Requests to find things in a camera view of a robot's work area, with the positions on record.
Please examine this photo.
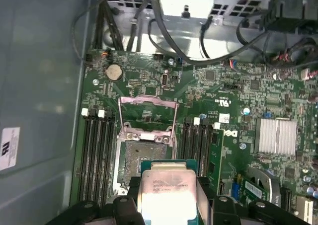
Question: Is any green motherboard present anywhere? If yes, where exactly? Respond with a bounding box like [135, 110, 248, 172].
[69, 48, 318, 225]

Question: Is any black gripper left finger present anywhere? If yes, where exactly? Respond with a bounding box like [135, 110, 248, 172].
[46, 176, 146, 225]

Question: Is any metal socket cover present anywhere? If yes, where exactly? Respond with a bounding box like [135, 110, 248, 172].
[118, 94, 179, 144]

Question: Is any round coin battery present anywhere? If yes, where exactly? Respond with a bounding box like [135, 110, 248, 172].
[104, 64, 124, 81]

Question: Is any black RAM slot bank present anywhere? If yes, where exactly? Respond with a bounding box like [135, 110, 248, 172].
[79, 107, 117, 203]
[180, 117, 214, 186]

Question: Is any silver green CPU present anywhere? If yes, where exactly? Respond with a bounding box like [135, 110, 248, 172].
[138, 159, 199, 225]

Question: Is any green RAM stick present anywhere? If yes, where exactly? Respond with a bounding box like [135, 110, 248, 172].
[210, 128, 224, 196]

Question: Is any black grey PC case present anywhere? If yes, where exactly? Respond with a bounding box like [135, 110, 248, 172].
[0, 0, 100, 225]

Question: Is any CPU socket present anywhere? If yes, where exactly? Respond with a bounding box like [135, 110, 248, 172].
[111, 125, 179, 196]

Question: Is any silver metal drive cage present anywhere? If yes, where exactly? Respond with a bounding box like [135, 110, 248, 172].
[98, 0, 274, 54]

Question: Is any white label sticker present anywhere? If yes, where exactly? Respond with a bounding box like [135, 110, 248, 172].
[0, 127, 20, 171]

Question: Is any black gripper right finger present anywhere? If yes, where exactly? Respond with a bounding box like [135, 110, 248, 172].
[197, 176, 311, 225]

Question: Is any thick black cable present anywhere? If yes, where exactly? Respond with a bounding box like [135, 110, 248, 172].
[148, 0, 271, 67]

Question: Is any silver chipset heat sink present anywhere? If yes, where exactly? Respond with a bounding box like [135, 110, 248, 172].
[254, 118, 298, 156]

